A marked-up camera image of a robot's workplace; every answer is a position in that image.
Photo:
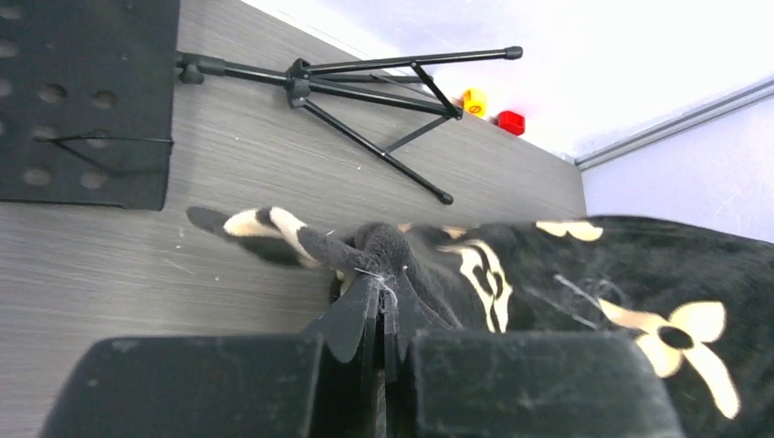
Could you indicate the black folding tripod stand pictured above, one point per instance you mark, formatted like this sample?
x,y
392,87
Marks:
x,y
345,79

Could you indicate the yellow round toy piece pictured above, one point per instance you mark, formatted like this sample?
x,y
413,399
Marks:
x,y
475,102

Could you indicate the black perforated music stand tray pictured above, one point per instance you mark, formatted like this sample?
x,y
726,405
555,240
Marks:
x,y
87,101

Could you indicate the black floral pillowcase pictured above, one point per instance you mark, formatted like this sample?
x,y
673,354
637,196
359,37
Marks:
x,y
697,302

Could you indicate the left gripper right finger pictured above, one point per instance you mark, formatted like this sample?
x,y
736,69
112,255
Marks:
x,y
408,347

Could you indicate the red toy block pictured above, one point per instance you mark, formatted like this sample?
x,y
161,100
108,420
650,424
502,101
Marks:
x,y
511,122

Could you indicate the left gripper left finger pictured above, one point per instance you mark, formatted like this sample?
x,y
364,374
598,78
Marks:
x,y
347,383

